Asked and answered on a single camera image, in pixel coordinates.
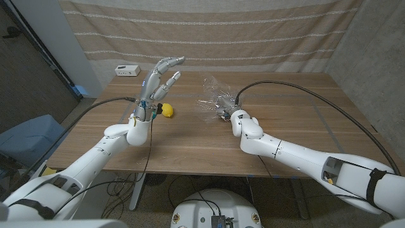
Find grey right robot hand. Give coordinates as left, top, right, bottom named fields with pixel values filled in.
left=215, top=94, right=243, bottom=121

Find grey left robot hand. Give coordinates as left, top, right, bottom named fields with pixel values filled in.
left=132, top=56, right=187, bottom=123

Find clear cellophane sheet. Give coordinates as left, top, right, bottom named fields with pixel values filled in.
left=195, top=75, right=242, bottom=124

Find yellow toy lemon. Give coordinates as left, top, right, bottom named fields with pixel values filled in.
left=161, top=102, right=175, bottom=118

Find white power strip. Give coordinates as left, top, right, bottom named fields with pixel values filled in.
left=114, top=65, right=141, bottom=77

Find beige striped backdrop cloth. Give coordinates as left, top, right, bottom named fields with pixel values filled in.
left=58, top=0, right=365, bottom=73

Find small blue object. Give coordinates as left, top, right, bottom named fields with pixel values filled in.
left=73, top=84, right=90, bottom=97

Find dark round grille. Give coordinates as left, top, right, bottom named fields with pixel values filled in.
left=143, top=173, right=168, bottom=187

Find white robot torso base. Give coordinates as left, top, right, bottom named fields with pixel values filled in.
left=170, top=188, right=263, bottom=228

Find grey table leg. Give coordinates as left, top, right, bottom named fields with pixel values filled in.
left=128, top=172, right=147, bottom=212
left=290, top=177, right=311, bottom=220

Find small grey electronics module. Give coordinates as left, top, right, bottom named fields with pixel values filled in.
left=210, top=215, right=235, bottom=228

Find blue-grey chair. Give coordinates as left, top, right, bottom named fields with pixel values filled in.
left=0, top=114, right=66, bottom=169

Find small yellow object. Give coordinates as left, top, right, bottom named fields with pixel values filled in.
left=40, top=166, right=58, bottom=177

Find white robot chest edge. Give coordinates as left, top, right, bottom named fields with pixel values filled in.
left=0, top=218, right=129, bottom=228

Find thin black hanging cable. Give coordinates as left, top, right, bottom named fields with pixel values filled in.
left=135, top=118, right=155, bottom=175

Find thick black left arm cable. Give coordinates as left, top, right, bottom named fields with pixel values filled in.
left=0, top=96, right=137, bottom=194

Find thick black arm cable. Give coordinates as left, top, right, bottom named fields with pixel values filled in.
left=234, top=79, right=402, bottom=177
left=0, top=96, right=137, bottom=194

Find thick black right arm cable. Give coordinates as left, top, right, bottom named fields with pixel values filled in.
left=234, top=79, right=402, bottom=177

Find black torso cable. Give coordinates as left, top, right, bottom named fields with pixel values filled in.
left=167, top=174, right=223, bottom=217

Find tangled black floor cables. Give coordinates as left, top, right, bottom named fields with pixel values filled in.
left=100, top=172, right=140, bottom=220

